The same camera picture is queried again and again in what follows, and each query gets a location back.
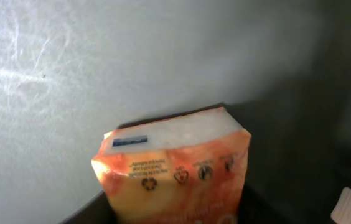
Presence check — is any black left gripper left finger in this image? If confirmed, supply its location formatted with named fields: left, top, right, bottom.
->
left=60, top=191, right=116, bottom=224

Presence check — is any grey plastic basket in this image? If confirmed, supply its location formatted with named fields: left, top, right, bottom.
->
left=0, top=1, right=351, bottom=223

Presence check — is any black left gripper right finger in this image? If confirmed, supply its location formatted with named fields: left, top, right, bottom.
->
left=237, top=184, right=289, bottom=224

